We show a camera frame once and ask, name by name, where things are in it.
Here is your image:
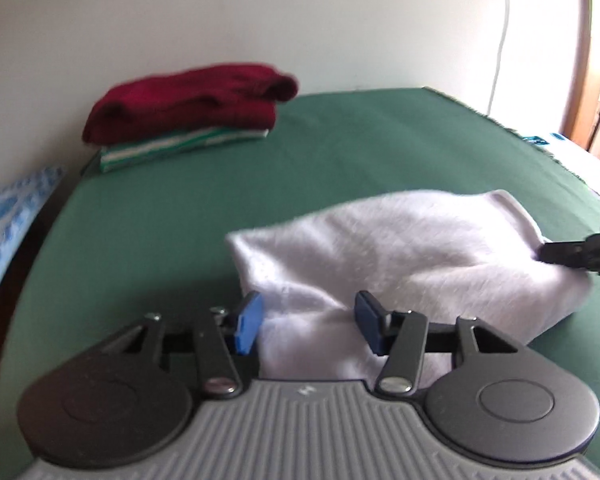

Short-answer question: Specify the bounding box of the blue patterned bed sheet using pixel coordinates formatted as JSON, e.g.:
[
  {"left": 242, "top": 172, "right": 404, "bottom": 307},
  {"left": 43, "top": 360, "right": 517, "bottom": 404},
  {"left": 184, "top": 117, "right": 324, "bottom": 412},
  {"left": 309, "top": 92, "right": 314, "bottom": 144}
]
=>
[{"left": 517, "top": 130, "right": 600, "bottom": 201}]

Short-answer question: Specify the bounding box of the wooden door frame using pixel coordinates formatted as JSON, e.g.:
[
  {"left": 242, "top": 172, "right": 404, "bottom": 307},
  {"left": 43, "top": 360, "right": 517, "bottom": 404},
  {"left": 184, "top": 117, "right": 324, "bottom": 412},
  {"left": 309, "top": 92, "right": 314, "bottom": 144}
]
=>
[{"left": 560, "top": 0, "right": 597, "bottom": 148}]

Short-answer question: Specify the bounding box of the folded dark red garment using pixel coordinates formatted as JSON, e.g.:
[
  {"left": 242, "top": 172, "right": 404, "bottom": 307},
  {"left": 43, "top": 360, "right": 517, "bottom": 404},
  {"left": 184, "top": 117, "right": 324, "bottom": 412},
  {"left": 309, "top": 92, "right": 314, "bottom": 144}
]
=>
[{"left": 82, "top": 62, "right": 300, "bottom": 146}]

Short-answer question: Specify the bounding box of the white shirt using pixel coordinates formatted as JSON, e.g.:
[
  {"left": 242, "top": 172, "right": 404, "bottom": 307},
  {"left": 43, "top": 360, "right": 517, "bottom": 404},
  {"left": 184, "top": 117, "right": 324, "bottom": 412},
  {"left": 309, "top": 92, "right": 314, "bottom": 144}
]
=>
[{"left": 227, "top": 189, "right": 596, "bottom": 381}]

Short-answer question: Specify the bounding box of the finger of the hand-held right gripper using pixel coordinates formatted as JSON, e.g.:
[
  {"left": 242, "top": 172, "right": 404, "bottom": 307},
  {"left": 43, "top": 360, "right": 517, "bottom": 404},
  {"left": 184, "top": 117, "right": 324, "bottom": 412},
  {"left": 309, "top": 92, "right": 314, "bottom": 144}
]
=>
[{"left": 537, "top": 220, "right": 600, "bottom": 278}]

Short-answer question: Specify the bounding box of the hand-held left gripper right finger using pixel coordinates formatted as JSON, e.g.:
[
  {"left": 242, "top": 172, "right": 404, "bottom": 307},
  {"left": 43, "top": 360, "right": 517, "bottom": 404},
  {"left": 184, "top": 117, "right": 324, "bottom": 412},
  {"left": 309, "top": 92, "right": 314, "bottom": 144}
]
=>
[{"left": 355, "top": 290, "right": 523, "bottom": 398}]

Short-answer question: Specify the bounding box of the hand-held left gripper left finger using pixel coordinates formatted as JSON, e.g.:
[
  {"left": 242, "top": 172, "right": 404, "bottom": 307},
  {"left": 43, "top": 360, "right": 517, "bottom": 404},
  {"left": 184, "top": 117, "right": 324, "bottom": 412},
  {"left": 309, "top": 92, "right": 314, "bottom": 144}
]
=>
[{"left": 107, "top": 291, "right": 266, "bottom": 401}]

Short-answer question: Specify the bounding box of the folded green white striped garment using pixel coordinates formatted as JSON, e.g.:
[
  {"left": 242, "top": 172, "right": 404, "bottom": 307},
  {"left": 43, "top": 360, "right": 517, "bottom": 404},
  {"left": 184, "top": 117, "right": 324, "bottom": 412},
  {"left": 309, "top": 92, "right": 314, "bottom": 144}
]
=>
[{"left": 99, "top": 127, "right": 271, "bottom": 173}]

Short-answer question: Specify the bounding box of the green bed cover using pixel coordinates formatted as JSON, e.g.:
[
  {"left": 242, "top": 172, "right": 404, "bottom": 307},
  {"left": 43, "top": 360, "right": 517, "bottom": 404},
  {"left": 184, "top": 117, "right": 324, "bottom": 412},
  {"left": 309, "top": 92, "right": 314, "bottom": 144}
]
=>
[{"left": 0, "top": 86, "right": 600, "bottom": 466}]

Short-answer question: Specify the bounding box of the blue patterned pillow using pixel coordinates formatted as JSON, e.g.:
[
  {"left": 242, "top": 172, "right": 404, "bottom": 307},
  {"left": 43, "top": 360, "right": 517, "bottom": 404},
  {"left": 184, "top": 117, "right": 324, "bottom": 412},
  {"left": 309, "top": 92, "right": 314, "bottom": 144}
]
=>
[{"left": 0, "top": 165, "right": 67, "bottom": 311}]

